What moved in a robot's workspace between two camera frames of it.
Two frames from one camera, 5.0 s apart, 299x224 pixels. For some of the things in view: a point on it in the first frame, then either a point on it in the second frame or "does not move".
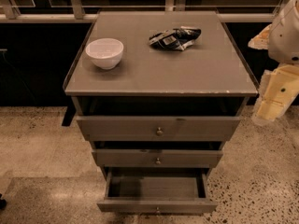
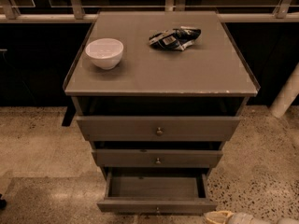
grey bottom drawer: (156, 190) does not move
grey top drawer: (158, 128) does not move
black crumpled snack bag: (176, 38) does not move
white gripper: (285, 36) to (249, 218)
